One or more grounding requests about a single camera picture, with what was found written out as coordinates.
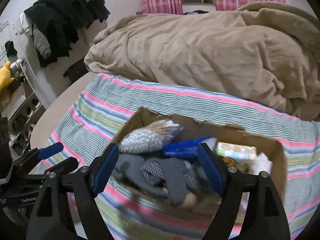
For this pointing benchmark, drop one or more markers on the black bag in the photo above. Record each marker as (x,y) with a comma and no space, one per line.
(76,71)

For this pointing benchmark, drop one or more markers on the blue wipes packet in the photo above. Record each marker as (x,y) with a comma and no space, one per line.
(180,151)

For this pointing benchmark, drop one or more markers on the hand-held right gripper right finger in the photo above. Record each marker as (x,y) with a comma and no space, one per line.
(210,170)

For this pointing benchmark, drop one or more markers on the bag of cotton swabs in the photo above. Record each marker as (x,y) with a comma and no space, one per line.
(140,140)

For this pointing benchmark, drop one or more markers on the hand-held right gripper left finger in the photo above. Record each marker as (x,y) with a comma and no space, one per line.
(106,168)

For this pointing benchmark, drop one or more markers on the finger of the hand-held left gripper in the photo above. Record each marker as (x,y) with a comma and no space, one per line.
(51,150)
(63,165)

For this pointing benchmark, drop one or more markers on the black wall-hung cloth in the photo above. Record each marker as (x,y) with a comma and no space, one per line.
(10,48)

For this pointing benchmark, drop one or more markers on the pile of black clothes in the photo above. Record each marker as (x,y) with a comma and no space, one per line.
(62,15)

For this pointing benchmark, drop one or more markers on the grey dotted knit glove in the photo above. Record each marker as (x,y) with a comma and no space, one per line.
(197,180)

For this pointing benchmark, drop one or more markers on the striped cloth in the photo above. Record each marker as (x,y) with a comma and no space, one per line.
(105,110)

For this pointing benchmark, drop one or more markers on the white toy figure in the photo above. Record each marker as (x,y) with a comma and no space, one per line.
(17,63)

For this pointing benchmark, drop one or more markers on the beige blanket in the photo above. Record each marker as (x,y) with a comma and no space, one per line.
(200,55)

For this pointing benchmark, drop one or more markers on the dark clothing by window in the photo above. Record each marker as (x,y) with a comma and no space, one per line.
(197,12)

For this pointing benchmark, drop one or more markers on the yellow plush toy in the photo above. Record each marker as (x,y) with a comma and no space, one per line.
(5,76)

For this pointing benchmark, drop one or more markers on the cartoon dog tissue pack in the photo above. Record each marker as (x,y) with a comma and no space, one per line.
(235,151)

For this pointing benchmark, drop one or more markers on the shoe cabinet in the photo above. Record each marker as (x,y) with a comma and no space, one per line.
(25,115)

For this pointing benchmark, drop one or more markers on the white garment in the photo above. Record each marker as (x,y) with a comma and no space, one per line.
(24,22)

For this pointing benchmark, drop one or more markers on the brown cardboard box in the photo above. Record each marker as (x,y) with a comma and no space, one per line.
(272,155)

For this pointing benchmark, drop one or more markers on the grey socks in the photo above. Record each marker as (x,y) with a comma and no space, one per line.
(155,172)

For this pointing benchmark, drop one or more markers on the grey padded garment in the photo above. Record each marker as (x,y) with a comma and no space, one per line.
(42,43)

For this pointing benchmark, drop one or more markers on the white towel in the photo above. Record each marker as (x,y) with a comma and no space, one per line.
(261,163)

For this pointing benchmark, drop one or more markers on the beige bed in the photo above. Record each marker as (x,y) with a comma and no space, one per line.
(62,105)

